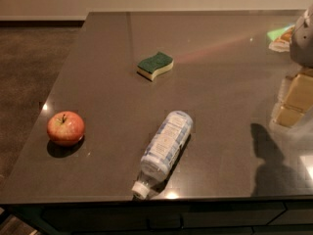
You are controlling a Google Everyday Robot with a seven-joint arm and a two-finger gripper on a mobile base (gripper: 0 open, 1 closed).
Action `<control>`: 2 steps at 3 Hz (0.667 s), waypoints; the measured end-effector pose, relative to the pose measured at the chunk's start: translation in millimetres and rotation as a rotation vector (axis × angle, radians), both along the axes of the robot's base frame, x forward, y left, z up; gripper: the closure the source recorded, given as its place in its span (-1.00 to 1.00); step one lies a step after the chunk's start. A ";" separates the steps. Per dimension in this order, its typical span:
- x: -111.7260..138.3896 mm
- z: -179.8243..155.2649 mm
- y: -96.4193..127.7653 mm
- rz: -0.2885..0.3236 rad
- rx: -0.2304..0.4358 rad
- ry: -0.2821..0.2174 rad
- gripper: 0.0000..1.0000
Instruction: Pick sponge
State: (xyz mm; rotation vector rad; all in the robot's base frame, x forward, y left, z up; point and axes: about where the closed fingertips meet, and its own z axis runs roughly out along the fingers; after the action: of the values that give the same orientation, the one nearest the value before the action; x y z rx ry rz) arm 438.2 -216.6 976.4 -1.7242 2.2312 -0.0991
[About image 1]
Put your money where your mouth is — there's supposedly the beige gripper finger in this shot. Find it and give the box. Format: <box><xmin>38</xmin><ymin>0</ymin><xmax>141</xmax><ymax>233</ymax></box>
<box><xmin>274</xmin><ymin>68</ymin><xmax>313</xmax><ymax>127</ymax></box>

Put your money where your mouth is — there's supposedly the green and yellow sponge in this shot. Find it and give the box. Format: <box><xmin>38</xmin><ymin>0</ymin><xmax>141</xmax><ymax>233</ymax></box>
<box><xmin>137</xmin><ymin>52</ymin><xmax>174</xmax><ymax>81</ymax></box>

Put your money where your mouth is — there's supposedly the dark table cabinet front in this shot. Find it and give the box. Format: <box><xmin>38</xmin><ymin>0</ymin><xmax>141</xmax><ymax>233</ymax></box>
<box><xmin>1</xmin><ymin>200</ymin><xmax>313</xmax><ymax>235</ymax></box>

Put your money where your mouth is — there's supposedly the clear plastic water bottle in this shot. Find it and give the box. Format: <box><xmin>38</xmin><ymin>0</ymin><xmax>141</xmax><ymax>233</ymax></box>
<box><xmin>132</xmin><ymin>111</ymin><xmax>193</xmax><ymax>200</ymax></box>

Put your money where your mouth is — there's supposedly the red apple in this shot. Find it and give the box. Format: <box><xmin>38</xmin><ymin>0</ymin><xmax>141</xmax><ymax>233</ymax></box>
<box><xmin>47</xmin><ymin>111</ymin><xmax>85</xmax><ymax>147</ymax></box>

